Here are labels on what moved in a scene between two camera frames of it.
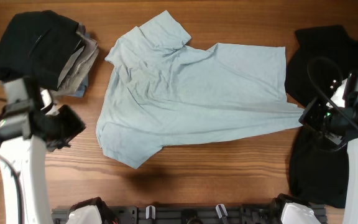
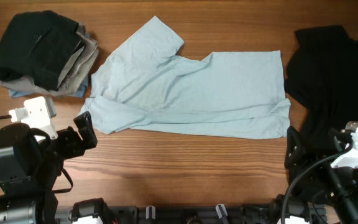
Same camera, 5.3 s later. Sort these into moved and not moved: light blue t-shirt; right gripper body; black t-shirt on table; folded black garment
Moved: right gripper body; light blue t-shirt
Not moved: folded black garment; black t-shirt on table
